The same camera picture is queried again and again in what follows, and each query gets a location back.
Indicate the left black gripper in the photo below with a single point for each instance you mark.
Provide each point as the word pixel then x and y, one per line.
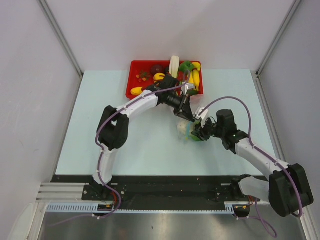
pixel 183 109

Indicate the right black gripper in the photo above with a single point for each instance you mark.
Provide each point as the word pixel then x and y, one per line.
pixel 203 135

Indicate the green white toy cabbage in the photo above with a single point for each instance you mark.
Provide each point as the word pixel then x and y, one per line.
pixel 187 130

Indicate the clear zip top bag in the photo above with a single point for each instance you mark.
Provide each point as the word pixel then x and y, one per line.
pixel 183 131

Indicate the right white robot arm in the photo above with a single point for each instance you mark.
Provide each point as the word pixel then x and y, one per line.
pixel 286 187

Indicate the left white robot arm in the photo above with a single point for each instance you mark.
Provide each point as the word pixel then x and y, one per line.
pixel 113 129

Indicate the dark green toy avocado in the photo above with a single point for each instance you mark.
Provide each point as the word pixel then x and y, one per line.
pixel 192 92

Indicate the yellow toy banana bunch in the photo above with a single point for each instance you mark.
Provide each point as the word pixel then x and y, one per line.
pixel 194 77

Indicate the red toy lobster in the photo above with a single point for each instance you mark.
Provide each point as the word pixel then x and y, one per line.
pixel 178 75

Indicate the green toy bell pepper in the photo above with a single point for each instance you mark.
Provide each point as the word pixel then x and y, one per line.
pixel 186 66

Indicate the dark purple toy onion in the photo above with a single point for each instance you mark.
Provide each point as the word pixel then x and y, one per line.
pixel 157 68

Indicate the white toy radish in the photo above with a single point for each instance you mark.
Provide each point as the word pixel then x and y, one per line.
pixel 174 66

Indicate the yellow toy mango slice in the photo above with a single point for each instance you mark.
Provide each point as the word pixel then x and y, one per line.
pixel 136 91

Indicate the small toy cherry tomatoes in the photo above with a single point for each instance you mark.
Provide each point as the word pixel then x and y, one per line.
pixel 143 76

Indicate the red plastic tray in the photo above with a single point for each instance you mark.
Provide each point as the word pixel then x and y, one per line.
pixel 135 67

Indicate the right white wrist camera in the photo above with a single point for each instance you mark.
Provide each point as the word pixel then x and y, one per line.
pixel 201 115

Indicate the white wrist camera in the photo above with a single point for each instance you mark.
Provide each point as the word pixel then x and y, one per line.
pixel 201 115
pixel 186 87

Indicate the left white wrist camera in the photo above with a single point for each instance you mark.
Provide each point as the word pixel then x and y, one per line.
pixel 186 87

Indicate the white slotted cable duct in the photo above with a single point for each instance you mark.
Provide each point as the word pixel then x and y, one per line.
pixel 105 208

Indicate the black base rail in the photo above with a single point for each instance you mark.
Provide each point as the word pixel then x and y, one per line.
pixel 170 192

